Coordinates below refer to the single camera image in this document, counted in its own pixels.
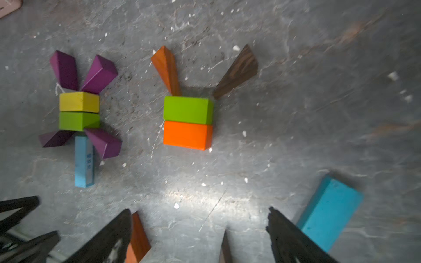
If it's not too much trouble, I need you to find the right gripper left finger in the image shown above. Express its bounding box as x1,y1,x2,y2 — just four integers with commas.
66,209,132,263

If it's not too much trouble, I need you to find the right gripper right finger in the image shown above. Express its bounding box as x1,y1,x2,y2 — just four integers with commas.
266,207,337,263

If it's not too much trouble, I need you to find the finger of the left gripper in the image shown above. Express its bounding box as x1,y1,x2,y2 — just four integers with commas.
1,196,40,233
1,231,60,263

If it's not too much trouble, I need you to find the reddish brown wedge block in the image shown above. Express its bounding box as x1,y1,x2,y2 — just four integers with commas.
126,211,151,263

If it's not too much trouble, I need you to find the small teal block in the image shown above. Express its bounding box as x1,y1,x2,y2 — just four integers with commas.
296,175,364,253

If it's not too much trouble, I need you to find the light blue eraser block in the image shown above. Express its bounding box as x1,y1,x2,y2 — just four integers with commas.
75,136,94,188

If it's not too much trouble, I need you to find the dark brown wedge block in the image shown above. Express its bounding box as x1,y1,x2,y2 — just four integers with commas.
219,231,233,263

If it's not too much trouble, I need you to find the purple wedge block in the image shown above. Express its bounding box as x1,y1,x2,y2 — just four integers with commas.
81,55,118,95
84,128,122,159
50,50,79,91
38,130,76,148

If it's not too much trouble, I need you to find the green rectangular block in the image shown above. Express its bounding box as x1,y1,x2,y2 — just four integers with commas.
59,112,100,132

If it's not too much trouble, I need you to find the yellow rectangular block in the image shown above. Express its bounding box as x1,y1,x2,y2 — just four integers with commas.
59,92,100,114

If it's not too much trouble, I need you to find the orange rectangular block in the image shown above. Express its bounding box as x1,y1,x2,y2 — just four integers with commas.
163,121,213,151

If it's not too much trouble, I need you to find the dark walnut wedge block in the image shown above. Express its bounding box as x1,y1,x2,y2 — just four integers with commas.
213,44,258,99

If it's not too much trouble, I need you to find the orange brown wedge block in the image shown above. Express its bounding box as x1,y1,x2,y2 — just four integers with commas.
151,46,182,96

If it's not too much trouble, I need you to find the pink rectangular case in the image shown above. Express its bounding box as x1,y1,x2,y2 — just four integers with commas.
0,0,23,18

